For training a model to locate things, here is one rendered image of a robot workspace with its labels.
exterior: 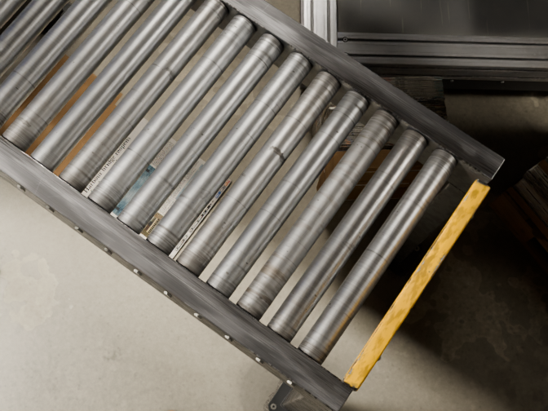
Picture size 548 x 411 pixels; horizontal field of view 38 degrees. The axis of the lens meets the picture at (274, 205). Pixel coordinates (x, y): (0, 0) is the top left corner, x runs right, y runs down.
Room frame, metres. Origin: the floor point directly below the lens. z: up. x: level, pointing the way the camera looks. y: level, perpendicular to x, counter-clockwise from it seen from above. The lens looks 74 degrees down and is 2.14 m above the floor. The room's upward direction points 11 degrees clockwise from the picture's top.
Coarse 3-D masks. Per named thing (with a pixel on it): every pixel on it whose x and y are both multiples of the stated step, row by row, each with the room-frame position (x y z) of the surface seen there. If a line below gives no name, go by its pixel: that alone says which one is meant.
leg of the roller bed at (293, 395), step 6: (288, 396) 0.09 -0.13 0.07; (294, 396) 0.08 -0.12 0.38; (300, 396) 0.07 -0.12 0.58; (288, 402) 0.07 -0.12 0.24; (294, 402) 0.07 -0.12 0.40; (300, 402) 0.06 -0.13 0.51; (306, 402) 0.06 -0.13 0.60; (288, 408) 0.06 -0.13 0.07; (294, 408) 0.06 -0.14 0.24; (300, 408) 0.06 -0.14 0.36; (306, 408) 0.06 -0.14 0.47; (312, 408) 0.05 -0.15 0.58; (318, 408) 0.05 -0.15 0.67
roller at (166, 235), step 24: (288, 72) 0.63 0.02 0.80; (264, 96) 0.58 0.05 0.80; (288, 96) 0.59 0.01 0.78; (240, 120) 0.52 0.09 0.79; (264, 120) 0.53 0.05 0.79; (240, 144) 0.48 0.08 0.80; (216, 168) 0.42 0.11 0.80; (192, 192) 0.37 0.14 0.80; (216, 192) 0.38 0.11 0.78; (168, 216) 0.32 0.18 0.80; (192, 216) 0.33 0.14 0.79; (168, 240) 0.28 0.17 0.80
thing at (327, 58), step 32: (224, 0) 0.75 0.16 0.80; (256, 0) 0.76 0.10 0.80; (256, 32) 0.72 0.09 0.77; (288, 32) 0.71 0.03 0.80; (320, 64) 0.66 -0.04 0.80; (352, 64) 0.67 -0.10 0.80; (384, 96) 0.62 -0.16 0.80; (416, 128) 0.57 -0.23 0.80; (448, 128) 0.58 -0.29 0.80; (480, 160) 0.53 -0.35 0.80
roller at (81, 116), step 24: (168, 0) 0.73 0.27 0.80; (192, 0) 0.75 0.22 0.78; (144, 24) 0.67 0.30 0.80; (168, 24) 0.69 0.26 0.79; (144, 48) 0.63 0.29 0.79; (120, 72) 0.57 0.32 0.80; (96, 96) 0.51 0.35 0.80; (72, 120) 0.46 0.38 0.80; (96, 120) 0.48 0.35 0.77; (48, 144) 0.41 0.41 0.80; (72, 144) 0.42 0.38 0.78; (48, 168) 0.37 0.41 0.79
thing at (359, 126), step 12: (396, 84) 0.85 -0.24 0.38; (408, 84) 0.86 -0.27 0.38; (420, 84) 0.86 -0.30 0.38; (432, 84) 0.87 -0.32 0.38; (420, 96) 0.83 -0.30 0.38; (432, 96) 0.84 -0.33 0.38; (432, 108) 0.80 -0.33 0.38; (444, 108) 0.81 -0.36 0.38; (324, 120) 0.77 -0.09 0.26; (348, 144) 0.68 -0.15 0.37; (372, 168) 0.63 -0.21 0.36; (420, 168) 0.66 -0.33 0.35; (360, 180) 0.64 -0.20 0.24; (408, 180) 0.67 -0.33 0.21
